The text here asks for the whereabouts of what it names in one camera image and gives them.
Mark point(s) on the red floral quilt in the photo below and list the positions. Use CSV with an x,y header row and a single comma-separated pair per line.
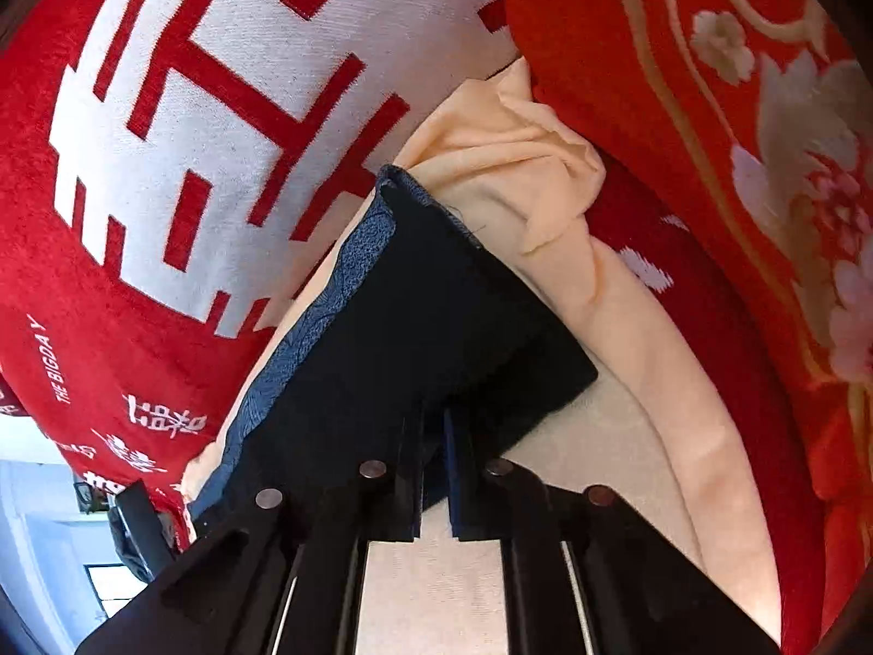
x,y
750,116

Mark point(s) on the black pants with blue trim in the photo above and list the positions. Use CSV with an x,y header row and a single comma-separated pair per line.
x,y
423,327

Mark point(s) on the cream bed sheet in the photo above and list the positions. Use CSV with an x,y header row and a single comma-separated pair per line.
x,y
505,143

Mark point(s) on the black object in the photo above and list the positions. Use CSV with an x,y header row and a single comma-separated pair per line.
x,y
140,532

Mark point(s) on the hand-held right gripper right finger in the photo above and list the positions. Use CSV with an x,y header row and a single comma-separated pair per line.
x,y
458,484

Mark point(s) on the red blanket with white characters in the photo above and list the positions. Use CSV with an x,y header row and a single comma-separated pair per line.
x,y
204,82

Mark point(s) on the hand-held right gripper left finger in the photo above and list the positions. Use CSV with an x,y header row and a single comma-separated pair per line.
x,y
409,484

